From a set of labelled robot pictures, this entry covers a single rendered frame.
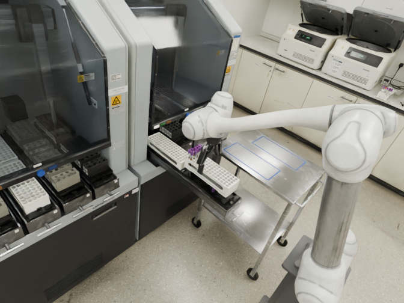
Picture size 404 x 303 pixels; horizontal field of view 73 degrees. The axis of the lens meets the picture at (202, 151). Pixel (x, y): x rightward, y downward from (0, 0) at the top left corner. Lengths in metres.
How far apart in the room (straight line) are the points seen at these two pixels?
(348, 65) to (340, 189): 2.54
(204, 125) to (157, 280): 1.28
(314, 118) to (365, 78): 2.34
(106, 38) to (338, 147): 0.95
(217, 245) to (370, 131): 1.64
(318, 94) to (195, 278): 2.44
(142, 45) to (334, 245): 1.09
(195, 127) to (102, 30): 0.55
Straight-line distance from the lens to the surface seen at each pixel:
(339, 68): 3.39
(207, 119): 1.04
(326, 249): 1.07
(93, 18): 1.30
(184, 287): 2.03
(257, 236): 2.02
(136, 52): 1.29
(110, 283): 2.04
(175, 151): 1.56
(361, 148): 0.79
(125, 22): 1.36
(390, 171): 3.59
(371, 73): 3.33
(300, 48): 3.51
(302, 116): 1.04
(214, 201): 1.40
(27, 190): 1.39
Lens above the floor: 1.82
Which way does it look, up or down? 37 degrees down
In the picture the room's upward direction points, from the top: 12 degrees clockwise
